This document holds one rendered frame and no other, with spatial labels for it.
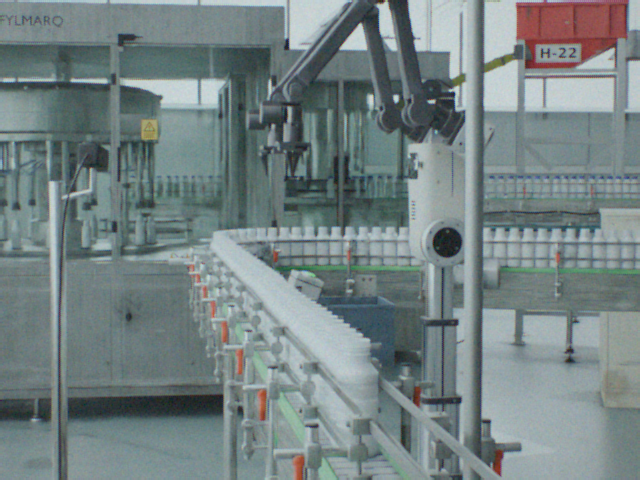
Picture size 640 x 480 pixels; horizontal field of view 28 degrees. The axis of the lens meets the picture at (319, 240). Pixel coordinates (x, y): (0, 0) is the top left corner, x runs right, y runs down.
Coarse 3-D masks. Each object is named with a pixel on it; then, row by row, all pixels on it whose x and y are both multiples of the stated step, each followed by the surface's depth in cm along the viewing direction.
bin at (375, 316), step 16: (336, 304) 467; (352, 304) 468; (368, 304) 469; (384, 304) 455; (352, 320) 437; (368, 320) 438; (384, 320) 439; (368, 336) 438; (384, 336) 439; (384, 352) 439
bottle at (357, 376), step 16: (352, 352) 178; (368, 352) 179; (352, 368) 178; (368, 368) 178; (352, 384) 177; (368, 384) 178; (336, 400) 180; (368, 400) 178; (336, 416) 180; (368, 448) 178
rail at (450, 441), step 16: (272, 320) 257; (288, 336) 229; (304, 352) 206; (288, 368) 231; (320, 368) 188; (336, 384) 173; (384, 384) 176; (352, 400) 161; (400, 400) 165; (320, 416) 188; (416, 416) 155; (336, 432) 174; (384, 432) 176; (384, 448) 138; (400, 448) 165; (464, 448) 132; (352, 464) 159; (400, 464) 129; (416, 464) 155; (480, 464) 126
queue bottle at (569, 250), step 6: (570, 234) 543; (564, 240) 544; (570, 240) 542; (576, 240) 543; (564, 246) 544; (570, 246) 542; (576, 246) 543; (564, 252) 545; (570, 252) 543; (576, 252) 543; (564, 264) 545; (570, 264) 543; (576, 264) 544
